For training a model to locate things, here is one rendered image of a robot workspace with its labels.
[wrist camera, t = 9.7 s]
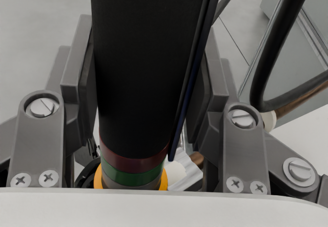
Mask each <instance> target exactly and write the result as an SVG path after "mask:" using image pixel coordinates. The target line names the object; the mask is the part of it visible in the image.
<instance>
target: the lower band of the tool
mask: <svg viewBox="0 0 328 227"><path fill-rule="evenodd" d="M101 177H102V169H101V163H100V165H99V166H98V168H97V170H96V173H95V177H94V189H103V187H102V182H101ZM167 184H168V180H167V173H166V170H165V168H164V169H163V173H162V177H161V185H160V188H159V190H163V191H166V190H167Z"/></svg>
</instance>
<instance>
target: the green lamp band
mask: <svg viewBox="0 0 328 227"><path fill-rule="evenodd" d="M100 155H101V164H102V167H103V169H104V171H105V173H106V174H107V175H108V176H109V177H110V178H111V179H112V180H114V181H115V182H117V183H120V184H122V185H126V186H140V185H144V184H147V183H149V182H151V181H153V180H154V179H155V178H156V177H158V176H159V174H160V173H161V171H162V170H163V167H164V164H165V160H166V156H167V155H166V156H165V158H164V160H163V161H162V162H161V163H160V164H159V165H158V166H157V167H156V168H154V169H153V170H151V171H148V172H145V173H139V174H130V173H124V172H121V171H119V170H116V169H115V168H113V167H112V166H111V165H110V164H108V163H107V161H106V160H105V159H104V157H103V155H102V153H101V150H100Z"/></svg>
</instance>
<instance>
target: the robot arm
mask: <svg viewBox="0 0 328 227"><path fill-rule="evenodd" d="M97 106H98V101H97V86H96V71H95V56H94V41H93V26H92V15H87V14H80V17H79V21H78V24H77V28H76V31H75V35H74V38H73V41H72V44H71V46H70V45H59V47H58V49H57V52H56V55H55V58H54V61H53V64H52V67H51V70H50V73H49V76H48V79H47V82H46V85H45V88H44V90H37V91H34V92H32V93H29V94H28V95H26V96H25V97H24V98H23V99H22V100H21V102H20V104H19V108H18V114H17V115H16V116H14V117H12V118H10V119H8V120H6V121H4V122H2V123H0V227H328V175H326V174H323V175H322V176H321V175H319V174H318V173H317V171H316V169H315V168H314V166H313V165H312V164H311V163H310V162H309V161H307V160H306V159H305V158H303V157H302V156H301V155H299V154H298V153H296V152H295V151H293V150H292V149H291V148H289V147H288V146H286V145H285V144H284V143H282V142H281V141H279V140H278V139H276V138H275V137H274V136H272V135H271V134H269V133H268V132H267V131H265V130H264V125H263V119H262V116H261V114H260V113H259V111H258V110H257V109H256V108H254V107H253V106H251V105H249V104H247V103H243V102H240V100H239V96H238V93H237V89H236V85H235V81H234V78H233V74H232V70H231V66H230V63H229V60H228V59H227V58H220V54H219V49H218V45H217V41H216V37H215V33H214V28H213V26H211V29H210V33H209V36H208V40H207V43H206V47H205V51H204V54H203V58H202V62H201V64H200V68H199V71H198V75H197V79H196V82H195V85H194V89H193V92H192V96H191V99H190V103H189V107H188V110H187V114H186V117H185V119H186V129H187V140H188V143H189V144H192V147H193V151H197V152H199V153H200V154H202V155H203V156H204V168H203V185H202V192H193V191H163V190H129V189H92V188H74V152H75V151H77V150H78V149H80V148H81V147H82V146H86V142H87V139H92V136H93V130H94V124H95V118H96V112H97Z"/></svg>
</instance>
